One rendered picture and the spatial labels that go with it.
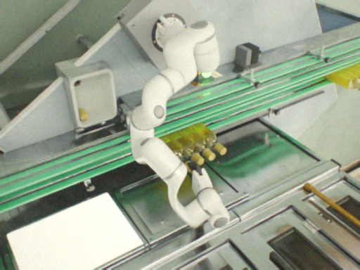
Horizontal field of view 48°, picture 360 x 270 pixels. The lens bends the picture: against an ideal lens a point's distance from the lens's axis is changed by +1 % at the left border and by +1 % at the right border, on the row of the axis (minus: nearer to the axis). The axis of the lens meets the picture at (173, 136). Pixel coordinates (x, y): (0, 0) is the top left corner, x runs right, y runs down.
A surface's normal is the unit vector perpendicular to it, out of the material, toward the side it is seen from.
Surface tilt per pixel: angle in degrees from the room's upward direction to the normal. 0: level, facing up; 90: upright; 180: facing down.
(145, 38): 5
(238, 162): 90
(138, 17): 5
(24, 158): 90
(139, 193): 90
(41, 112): 0
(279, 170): 90
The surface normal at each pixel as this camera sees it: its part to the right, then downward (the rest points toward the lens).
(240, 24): 0.54, 0.49
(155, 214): 0.00, -0.81
